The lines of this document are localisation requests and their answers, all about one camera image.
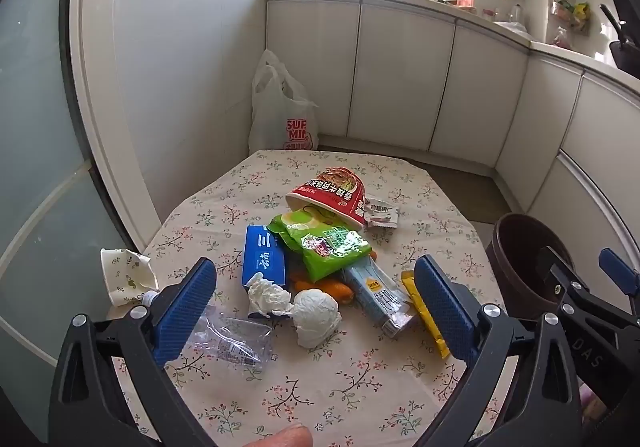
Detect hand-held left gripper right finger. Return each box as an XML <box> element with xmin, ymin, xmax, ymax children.
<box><xmin>414</xmin><ymin>254</ymin><xmax>583</xmax><ymax>447</ymax></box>

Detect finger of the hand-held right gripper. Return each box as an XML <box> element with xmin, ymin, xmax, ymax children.
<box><xmin>537</xmin><ymin>247</ymin><xmax>591</xmax><ymax>310</ymax></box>
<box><xmin>600</xmin><ymin>248</ymin><xmax>640</xmax><ymax>300</ymax></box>

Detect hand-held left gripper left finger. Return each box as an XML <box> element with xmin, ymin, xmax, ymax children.
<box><xmin>48</xmin><ymin>257</ymin><xmax>218</xmax><ymax>447</ymax></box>

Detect brown plastic waste bin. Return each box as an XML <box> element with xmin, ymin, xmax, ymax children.
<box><xmin>485</xmin><ymin>213</ymin><xmax>576</xmax><ymax>320</ymax></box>

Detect clear plastic water bottle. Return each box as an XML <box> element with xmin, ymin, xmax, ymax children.
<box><xmin>142</xmin><ymin>291</ymin><xmax>273</xmax><ymax>370</ymax></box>

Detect person's left hand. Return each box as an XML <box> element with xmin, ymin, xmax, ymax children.
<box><xmin>247</xmin><ymin>423</ymin><xmax>313</xmax><ymax>447</ymax></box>

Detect yellow sachet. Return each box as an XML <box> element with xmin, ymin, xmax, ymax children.
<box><xmin>401</xmin><ymin>272</ymin><xmax>451</xmax><ymax>360</ymax></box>

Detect light blue mask package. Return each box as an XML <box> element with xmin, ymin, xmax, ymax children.
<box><xmin>342</xmin><ymin>262</ymin><xmax>416</xmax><ymax>339</ymax></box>

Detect floral paper cup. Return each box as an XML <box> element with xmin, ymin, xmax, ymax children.
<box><xmin>100</xmin><ymin>248</ymin><xmax>160</xmax><ymax>308</ymax></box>

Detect crumpled white tissue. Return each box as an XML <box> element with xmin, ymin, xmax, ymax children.
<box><xmin>246</xmin><ymin>273</ymin><xmax>295</xmax><ymax>320</ymax></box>

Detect blue tissue box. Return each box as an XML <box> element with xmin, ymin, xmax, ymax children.
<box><xmin>242</xmin><ymin>225</ymin><xmax>288</xmax><ymax>290</ymax></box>

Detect orange peel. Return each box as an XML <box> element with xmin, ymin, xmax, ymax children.
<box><xmin>290</xmin><ymin>251</ymin><xmax>379</xmax><ymax>303</ymax></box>

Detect white snack wrapper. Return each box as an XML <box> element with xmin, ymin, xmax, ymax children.
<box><xmin>364</xmin><ymin>197</ymin><xmax>401</xmax><ymax>229</ymax></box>

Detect balled white tissue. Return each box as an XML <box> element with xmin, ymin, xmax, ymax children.
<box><xmin>292</xmin><ymin>289</ymin><xmax>342</xmax><ymax>349</ymax></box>

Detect green chip bag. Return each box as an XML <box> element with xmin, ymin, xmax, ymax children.
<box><xmin>266</xmin><ymin>209</ymin><xmax>373</xmax><ymax>284</ymax></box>

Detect floral tablecloth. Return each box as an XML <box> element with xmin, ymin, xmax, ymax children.
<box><xmin>97</xmin><ymin>149</ymin><xmax>501</xmax><ymax>447</ymax></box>

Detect red instant noodle cup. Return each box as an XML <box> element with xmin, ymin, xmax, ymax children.
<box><xmin>285</xmin><ymin>167</ymin><xmax>368</xmax><ymax>230</ymax></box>

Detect frosted glass sliding door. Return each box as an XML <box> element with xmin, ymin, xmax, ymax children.
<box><xmin>0</xmin><ymin>0</ymin><xmax>151</xmax><ymax>428</ymax></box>

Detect white plastic shopping bag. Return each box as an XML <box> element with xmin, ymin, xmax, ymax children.
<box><xmin>248</xmin><ymin>48</ymin><xmax>321</xmax><ymax>152</ymax></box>

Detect black frying pan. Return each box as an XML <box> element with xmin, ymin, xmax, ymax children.
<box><xmin>599</xmin><ymin>4</ymin><xmax>640</xmax><ymax>78</ymax></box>

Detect white kitchen cabinet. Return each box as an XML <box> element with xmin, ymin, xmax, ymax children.
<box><xmin>265</xmin><ymin>0</ymin><xmax>640</xmax><ymax>288</ymax></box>

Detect colourful snack packages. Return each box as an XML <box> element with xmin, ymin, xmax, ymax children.
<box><xmin>551</xmin><ymin>0</ymin><xmax>592</xmax><ymax>35</ymax></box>

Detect glass jars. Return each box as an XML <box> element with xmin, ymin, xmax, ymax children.
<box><xmin>481</xmin><ymin>4</ymin><xmax>523</xmax><ymax>25</ymax></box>

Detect white kitchen countertop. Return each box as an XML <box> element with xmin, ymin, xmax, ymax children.
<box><xmin>265</xmin><ymin>0</ymin><xmax>640</xmax><ymax>92</ymax></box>

